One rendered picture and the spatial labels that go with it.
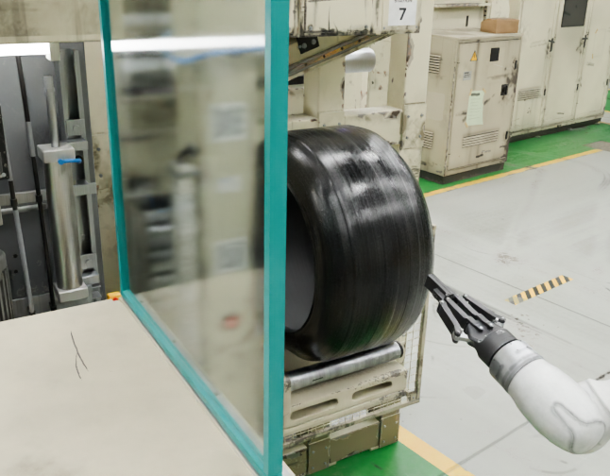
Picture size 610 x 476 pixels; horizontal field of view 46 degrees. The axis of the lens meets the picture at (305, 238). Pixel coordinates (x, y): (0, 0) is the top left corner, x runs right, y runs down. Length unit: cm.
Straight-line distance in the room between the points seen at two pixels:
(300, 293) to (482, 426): 144
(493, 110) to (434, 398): 383
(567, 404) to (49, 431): 81
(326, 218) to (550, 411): 57
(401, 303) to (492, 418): 172
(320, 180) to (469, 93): 490
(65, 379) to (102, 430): 14
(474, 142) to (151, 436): 580
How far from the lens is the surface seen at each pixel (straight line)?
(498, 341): 136
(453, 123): 628
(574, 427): 128
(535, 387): 130
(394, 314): 161
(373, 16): 192
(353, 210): 149
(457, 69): 619
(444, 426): 317
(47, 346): 115
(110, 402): 100
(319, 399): 171
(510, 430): 322
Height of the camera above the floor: 182
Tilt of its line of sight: 21 degrees down
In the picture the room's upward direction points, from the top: 1 degrees clockwise
